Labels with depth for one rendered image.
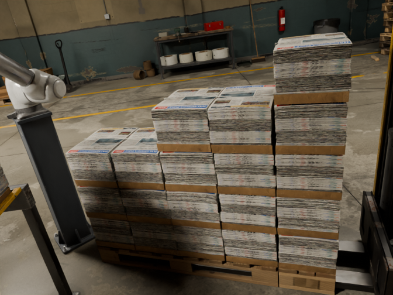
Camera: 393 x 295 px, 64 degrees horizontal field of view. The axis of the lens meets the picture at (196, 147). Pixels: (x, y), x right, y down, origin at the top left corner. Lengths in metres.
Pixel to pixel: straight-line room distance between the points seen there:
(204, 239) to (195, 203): 0.24
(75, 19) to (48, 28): 0.70
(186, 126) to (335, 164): 0.69
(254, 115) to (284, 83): 0.18
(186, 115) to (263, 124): 0.36
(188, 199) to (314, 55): 0.93
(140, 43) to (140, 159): 6.73
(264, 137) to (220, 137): 0.20
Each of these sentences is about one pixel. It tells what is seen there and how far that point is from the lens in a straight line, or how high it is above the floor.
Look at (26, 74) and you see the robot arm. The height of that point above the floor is 1.27.
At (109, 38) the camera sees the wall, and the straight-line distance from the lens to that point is 8.40.
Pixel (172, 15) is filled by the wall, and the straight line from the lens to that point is 8.20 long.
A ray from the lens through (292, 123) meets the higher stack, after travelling 1.40.
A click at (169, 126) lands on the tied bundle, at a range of 1.54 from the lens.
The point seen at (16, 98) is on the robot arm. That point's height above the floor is 1.12.
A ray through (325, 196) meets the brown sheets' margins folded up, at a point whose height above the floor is 0.62.
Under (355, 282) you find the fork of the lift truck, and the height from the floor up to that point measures 0.07.
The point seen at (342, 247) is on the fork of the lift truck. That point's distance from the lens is 2.14.
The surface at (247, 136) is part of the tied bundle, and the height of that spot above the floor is 0.92.
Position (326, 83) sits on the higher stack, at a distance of 1.35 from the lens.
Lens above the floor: 1.49
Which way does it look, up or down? 24 degrees down
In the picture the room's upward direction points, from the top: 8 degrees counter-clockwise
